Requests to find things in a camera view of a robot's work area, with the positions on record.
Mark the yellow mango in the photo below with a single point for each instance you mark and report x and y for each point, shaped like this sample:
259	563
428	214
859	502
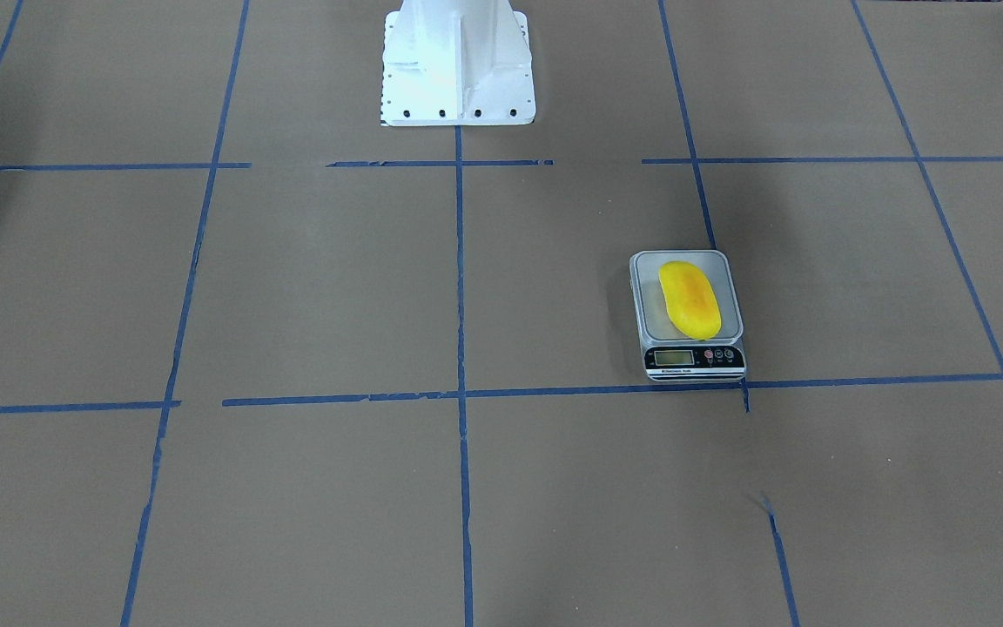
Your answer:
690	302

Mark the silver digital kitchen scale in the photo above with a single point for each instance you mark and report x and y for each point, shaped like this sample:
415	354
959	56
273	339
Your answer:
667	354

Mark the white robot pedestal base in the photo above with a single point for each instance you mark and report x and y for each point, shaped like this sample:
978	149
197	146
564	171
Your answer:
449	63

